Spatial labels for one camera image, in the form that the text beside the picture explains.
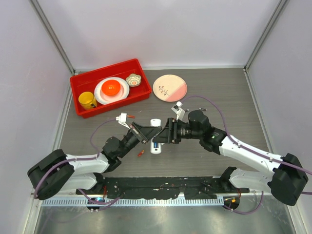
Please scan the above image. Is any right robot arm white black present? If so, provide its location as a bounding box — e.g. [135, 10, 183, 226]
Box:
[153, 110, 309, 206]

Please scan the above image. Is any white remote control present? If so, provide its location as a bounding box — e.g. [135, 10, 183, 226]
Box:
[150, 119, 162, 155]

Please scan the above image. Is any yellow mug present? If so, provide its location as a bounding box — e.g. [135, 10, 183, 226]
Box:
[78, 92, 97, 110]

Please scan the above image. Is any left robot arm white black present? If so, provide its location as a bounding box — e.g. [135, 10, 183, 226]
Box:
[27, 122, 162, 200]

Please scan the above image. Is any small patterned flower bowl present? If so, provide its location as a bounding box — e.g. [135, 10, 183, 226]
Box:
[125, 74, 141, 87]

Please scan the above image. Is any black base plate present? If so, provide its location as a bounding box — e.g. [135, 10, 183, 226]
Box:
[82, 176, 249, 200]

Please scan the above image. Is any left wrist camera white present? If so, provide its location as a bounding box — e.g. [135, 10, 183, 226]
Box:
[116, 113, 130, 129]

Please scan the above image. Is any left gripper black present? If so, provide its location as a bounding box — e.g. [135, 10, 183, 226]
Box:
[117, 122, 162, 158]

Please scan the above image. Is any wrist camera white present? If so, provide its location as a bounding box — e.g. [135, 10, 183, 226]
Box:
[171, 101, 185, 120]
[116, 113, 130, 129]

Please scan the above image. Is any pink beige plate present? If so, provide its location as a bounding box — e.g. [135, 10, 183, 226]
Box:
[153, 75, 188, 102]

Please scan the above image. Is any red plastic bin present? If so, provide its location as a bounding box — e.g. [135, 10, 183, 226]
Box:
[70, 58, 152, 118]

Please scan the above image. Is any orange bowl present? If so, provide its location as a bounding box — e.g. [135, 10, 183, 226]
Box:
[101, 79, 121, 96]

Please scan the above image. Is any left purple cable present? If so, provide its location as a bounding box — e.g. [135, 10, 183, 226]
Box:
[33, 118, 122, 212]

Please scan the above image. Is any white paper plate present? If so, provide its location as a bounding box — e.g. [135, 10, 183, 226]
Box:
[94, 77, 130, 105]

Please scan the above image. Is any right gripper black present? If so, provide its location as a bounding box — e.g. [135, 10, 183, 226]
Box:
[153, 117, 202, 143]

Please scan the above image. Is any slotted cable duct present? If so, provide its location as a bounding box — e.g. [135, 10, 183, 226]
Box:
[41, 196, 224, 207]

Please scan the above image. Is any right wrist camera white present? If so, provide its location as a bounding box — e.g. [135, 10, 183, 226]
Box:
[171, 101, 185, 120]

